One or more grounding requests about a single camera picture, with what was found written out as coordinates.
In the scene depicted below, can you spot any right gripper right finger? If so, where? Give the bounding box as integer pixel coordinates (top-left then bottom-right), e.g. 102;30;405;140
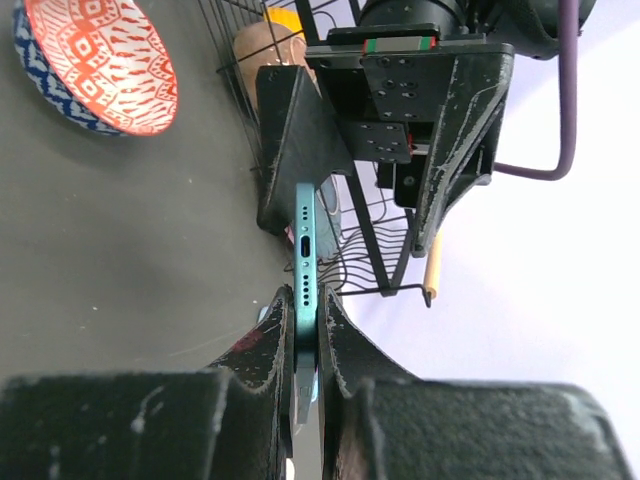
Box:
318;286;632;479

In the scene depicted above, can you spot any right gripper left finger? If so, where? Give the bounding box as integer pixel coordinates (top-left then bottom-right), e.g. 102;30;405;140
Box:
1;286;294;479

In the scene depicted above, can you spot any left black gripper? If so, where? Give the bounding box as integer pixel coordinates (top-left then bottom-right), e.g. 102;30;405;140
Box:
256;24;514;258

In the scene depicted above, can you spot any teal phone black screen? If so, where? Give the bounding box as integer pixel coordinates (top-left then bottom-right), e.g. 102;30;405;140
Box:
293;183;318;435

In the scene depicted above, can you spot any light blue phone case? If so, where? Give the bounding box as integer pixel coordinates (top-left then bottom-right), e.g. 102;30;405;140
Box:
257;306;269;323

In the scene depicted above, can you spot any blue glazed plate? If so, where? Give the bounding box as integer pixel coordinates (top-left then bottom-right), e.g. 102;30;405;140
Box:
315;175;341;260

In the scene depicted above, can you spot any brown ceramic bowl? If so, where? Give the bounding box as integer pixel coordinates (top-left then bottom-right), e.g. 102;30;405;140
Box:
233;22;320;118

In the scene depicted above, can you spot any yellow ribbed bowl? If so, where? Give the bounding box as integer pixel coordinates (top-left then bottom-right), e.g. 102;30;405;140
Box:
262;6;306;43

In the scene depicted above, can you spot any red patterned bowl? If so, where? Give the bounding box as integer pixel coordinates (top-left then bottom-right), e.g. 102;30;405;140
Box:
12;0;179;136

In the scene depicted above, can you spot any black wire dish basket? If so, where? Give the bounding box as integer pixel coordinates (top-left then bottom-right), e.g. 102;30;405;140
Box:
199;1;414;297

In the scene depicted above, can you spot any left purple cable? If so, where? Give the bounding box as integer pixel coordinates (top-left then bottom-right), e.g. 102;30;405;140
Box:
493;0;581;182

